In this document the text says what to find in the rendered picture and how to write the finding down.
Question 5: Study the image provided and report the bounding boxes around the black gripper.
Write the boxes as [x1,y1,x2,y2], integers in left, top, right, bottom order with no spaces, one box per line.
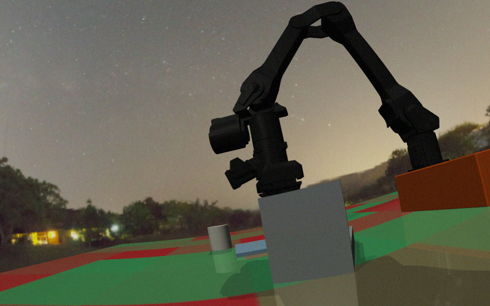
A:
[253,137,304,197]

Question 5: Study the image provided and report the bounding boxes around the light blue flat mat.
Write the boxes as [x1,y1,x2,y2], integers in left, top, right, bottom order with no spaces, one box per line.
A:
[235,239,267,257]

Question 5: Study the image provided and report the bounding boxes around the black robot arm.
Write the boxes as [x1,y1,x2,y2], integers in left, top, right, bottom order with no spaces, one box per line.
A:
[208,1,449,190]

